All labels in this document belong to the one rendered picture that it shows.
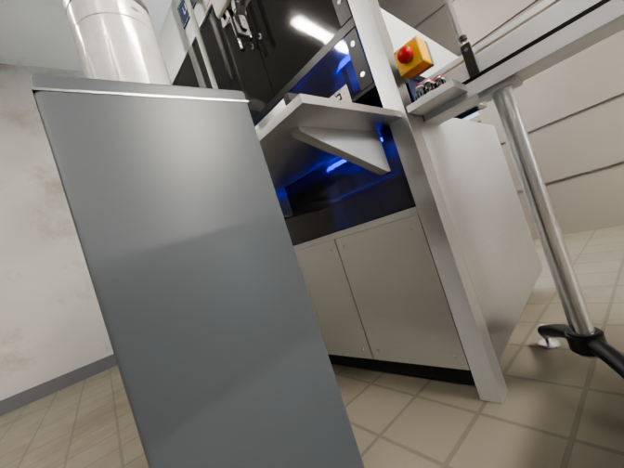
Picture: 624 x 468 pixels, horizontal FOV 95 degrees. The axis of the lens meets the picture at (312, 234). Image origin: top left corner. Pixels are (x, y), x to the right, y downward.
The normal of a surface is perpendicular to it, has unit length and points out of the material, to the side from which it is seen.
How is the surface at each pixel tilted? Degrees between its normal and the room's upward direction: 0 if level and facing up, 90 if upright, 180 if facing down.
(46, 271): 90
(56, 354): 90
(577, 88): 90
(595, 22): 90
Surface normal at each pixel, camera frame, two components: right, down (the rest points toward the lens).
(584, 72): -0.75, 0.23
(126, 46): 0.50, -0.18
